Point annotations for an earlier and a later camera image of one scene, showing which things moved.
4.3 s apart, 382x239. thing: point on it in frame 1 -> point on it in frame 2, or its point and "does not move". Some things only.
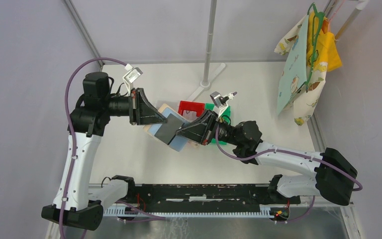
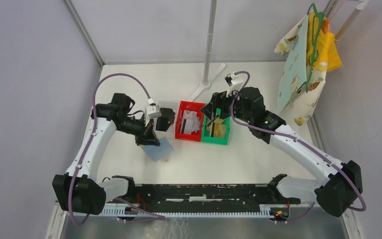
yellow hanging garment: [327, 50] does not move
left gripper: [141, 110] -> [146, 136]
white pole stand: [206, 84] does not move
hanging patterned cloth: [301, 89] does not move
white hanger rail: [361, 4] does not move
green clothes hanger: [317, 21] does not move
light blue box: [178, 143] -> [157, 153]
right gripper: [201, 130] -> [219, 100]
